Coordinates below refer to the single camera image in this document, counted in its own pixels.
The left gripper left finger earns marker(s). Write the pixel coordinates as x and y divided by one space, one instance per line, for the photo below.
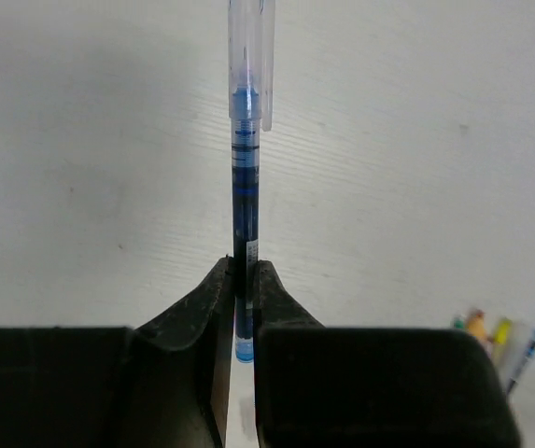
164 384

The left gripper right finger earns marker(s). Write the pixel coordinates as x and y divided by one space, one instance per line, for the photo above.
318 386

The thin yellow pen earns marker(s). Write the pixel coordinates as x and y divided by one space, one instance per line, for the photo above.
499 338

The teal gel pen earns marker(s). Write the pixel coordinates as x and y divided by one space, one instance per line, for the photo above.
521 365

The blue gel pen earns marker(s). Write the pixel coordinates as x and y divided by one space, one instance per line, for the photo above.
245 127

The clear gel pen cap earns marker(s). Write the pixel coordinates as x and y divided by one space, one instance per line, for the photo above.
251 45

